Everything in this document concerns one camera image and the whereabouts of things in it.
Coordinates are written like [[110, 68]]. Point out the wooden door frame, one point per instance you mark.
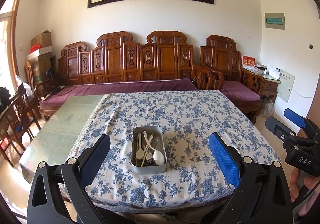
[[17, 38]]

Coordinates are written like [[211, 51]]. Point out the wooden dining chair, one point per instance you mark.
[[15, 114], [28, 73]]

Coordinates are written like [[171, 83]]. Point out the purple sofa cushion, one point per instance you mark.
[[112, 87]]

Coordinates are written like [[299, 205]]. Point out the rectangular metal tray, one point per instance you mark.
[[148, 169]]

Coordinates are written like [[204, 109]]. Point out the blue floral tablecloth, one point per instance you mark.
[[180, 114]]

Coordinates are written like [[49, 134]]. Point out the stacked brown cardboard boxes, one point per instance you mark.
[[43, 63]]

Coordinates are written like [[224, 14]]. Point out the person's right hand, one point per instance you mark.
[[295, 186]]

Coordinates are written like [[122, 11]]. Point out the white flat box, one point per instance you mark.
[[40, 53]]

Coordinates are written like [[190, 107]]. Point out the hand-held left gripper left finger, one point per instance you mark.
[[93, 164]]

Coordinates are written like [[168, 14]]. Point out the white plastic spoon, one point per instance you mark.
[[159, 157], [139, 155]]

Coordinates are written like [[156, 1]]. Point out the smiley metal spoon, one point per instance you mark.
[[155, 142]]

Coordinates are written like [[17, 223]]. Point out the wooden side table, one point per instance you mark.
[[270, 86]]

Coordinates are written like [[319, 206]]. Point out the red ornament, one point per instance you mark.
[[35, 49]]

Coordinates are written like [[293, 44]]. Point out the clear plastic bag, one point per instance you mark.
[[266, 108]]

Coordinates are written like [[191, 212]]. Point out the purple armchair cushion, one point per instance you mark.
[[240, 91]]

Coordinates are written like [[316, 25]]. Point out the white plastic bag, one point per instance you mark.
[[23, 86]]

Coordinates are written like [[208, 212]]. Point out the carved wooden sofa bench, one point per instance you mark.
[[165, 58]]

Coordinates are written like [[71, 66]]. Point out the green-window wall panel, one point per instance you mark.
[[275, 21]]

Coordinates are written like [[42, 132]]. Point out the white plastic fork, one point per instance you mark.
[[149, 156]]

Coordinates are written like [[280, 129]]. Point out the open cardboard box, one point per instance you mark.
[[42, 38]]

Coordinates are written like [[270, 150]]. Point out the white telephone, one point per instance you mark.
[[274, 71]]

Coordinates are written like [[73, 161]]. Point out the red card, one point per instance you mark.
[[248, 60]]

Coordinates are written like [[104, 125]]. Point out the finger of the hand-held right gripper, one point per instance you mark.
[[276, 127], [295, 117]]

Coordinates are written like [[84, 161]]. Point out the black desk lamp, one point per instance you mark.
[[48, 70]]

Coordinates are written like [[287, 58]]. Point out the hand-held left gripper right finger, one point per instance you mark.
[[223, 159]]

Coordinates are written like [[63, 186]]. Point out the white wall distribution box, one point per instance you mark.
[[286, 85]]

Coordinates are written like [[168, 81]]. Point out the black bag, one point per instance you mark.
[[4, 100]]

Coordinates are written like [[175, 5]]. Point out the carved wooden armchair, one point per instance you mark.
[[221, 56]]

